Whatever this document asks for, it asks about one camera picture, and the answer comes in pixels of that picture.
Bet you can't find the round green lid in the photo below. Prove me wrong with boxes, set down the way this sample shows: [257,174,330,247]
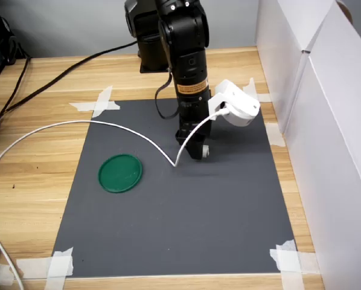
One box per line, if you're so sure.
[98,153,144,194]

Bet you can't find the dark grey mat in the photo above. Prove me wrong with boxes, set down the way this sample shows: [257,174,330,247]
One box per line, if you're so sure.
[52,95,299,277]

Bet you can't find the beige tape strip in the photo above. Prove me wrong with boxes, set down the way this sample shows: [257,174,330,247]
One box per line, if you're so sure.
[264,121,287,148]

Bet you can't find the white partition board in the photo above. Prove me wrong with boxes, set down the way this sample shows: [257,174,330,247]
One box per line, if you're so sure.
[254,0,344,137]
[283,0,361,290]

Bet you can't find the brown tape roll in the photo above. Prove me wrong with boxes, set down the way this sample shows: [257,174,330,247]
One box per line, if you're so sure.
[336,0,354,25]

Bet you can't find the white tape strip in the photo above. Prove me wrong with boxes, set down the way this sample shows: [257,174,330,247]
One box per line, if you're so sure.
[0,262,14,287]

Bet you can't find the thin black cable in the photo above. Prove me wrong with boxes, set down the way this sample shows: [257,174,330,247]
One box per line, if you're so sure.
[154,68,181,120]

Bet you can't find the white camera box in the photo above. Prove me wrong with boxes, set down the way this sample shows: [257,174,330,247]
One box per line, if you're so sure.
[207,79,261,127]

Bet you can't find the white cable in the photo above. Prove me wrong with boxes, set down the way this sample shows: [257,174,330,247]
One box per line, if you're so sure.
[0,217,25,290]
[0,109,231,178]

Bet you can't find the thick black cable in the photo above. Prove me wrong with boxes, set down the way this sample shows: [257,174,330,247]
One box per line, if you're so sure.
[1,40,138,117]

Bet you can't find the braided black cable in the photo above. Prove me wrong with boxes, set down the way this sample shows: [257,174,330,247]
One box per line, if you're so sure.
[0,57,32,123]

